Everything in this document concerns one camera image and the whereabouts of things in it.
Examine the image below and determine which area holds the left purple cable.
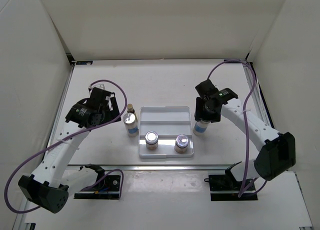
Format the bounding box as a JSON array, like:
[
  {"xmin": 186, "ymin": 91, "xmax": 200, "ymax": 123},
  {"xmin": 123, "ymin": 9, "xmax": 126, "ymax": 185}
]
[{"xmin": 3, "ymin": 79, "xmax": 129, "ymax": 214}]

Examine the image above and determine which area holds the white-lid sauce jar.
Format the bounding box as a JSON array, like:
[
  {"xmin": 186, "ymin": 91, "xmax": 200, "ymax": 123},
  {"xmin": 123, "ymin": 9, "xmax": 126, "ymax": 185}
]
[
  {"xmin": 174, "ymin": 134, "xmax": 189, "ymax": 154},
  {"xmin": 145, "ymin": 131, "xmax": 159, "ymax": 150}
]

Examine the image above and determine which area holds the white tiered plastic tray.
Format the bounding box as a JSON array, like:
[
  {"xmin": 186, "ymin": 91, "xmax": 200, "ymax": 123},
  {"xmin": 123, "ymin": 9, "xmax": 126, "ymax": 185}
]
[{"xmin": 138, "ymin": 106, "xmax": 195, "ymax": 160}]

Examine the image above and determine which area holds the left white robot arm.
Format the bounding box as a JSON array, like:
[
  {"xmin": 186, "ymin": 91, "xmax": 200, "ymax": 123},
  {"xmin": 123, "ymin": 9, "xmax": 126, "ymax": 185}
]
[{"xmin": 18, "ymin": 87, "xmax": 121, "ymax": 214}]

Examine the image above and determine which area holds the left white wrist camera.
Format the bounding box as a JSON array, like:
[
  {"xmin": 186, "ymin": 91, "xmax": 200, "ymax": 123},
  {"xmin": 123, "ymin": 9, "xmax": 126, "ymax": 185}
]
[{"xmin": 88, "ymin": 82, "xmax": 106, "ymax": 91}]

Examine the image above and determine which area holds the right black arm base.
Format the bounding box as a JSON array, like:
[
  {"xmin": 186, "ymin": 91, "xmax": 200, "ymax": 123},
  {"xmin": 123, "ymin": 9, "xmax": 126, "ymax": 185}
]
[{"xmin": 204, "ymin": 164, "xmax": 258, "ymax": 202}]

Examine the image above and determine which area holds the left yellow small bottle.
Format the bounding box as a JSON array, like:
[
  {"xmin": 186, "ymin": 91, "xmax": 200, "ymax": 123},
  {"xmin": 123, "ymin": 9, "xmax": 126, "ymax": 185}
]
[{"xmin": 127, "ymin": 103, "xmax": 135, "ymax": 114}]

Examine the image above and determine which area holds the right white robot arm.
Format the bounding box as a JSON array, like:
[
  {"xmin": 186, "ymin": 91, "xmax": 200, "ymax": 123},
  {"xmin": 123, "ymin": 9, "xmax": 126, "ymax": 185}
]
[{"xmin": 195, "ymin": 79, "xmax": 296, "ymax": 190}]

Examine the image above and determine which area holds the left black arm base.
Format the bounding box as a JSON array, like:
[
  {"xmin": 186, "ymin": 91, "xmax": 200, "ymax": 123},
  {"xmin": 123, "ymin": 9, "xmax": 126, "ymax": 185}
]
[{"xmin": 73, "ymin": 164, "xmax": 125, "ymax": 200}]

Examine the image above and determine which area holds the silver-lid shaker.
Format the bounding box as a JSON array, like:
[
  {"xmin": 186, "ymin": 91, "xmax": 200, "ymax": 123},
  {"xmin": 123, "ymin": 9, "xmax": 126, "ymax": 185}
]
[
  {"xmin": 193, "ymin": 120, "xmax": 210, "ymax": 136},
  {"xmin": 123, "ymin": 112, "xmax": 139, "ymax": 137}
]

